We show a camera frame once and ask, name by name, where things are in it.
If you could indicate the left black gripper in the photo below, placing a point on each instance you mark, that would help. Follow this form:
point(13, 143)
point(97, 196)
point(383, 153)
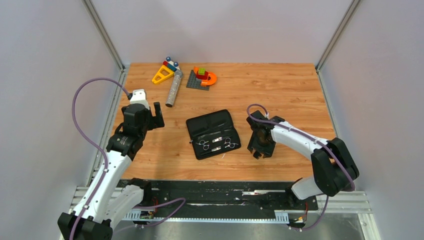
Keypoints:
point(157, 120)

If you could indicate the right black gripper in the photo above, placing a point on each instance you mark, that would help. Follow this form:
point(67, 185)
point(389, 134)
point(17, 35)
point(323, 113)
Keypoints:
point(267, 151)

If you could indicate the silver thinning scissors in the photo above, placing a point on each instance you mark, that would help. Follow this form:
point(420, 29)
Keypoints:
point(227, 142)

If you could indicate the black zip tool case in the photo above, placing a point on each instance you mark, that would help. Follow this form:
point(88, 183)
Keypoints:
point(211, 126)

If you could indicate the small silver scissors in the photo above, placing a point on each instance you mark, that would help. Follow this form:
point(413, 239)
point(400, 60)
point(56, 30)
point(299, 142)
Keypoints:
point(208, 146)

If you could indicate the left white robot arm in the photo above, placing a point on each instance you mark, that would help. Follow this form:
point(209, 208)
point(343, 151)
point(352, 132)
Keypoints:
point(96, 216)

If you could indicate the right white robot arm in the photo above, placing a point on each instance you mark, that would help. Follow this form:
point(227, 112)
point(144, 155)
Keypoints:
point(333, 167)

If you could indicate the yellow triangle toy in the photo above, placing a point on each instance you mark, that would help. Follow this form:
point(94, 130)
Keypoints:
point(164, 73)

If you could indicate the silver glitter cylinder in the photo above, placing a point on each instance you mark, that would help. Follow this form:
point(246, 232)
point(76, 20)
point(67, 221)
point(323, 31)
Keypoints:
point(173, 92)

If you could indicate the grey building block baseplate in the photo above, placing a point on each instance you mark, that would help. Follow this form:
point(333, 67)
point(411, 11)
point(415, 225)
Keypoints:
point(195, 83)

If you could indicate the red blue toy car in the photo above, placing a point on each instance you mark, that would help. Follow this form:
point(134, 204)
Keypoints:
point(172, 65)

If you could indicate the red toy block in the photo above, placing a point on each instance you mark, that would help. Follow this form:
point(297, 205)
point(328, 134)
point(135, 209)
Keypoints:
point(203, 76)

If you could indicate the green toy cube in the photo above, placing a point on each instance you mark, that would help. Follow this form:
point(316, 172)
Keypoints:
point(201, 71)

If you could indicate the orange curved toy block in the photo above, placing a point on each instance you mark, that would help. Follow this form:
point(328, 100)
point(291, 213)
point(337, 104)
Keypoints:
point(212, 78)

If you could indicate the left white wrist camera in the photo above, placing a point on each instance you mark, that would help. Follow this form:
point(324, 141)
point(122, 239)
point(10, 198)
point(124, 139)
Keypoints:
point(139, 97)

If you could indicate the aluminium frame rail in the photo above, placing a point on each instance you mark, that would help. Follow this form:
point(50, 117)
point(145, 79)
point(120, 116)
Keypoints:
point(97, 21)

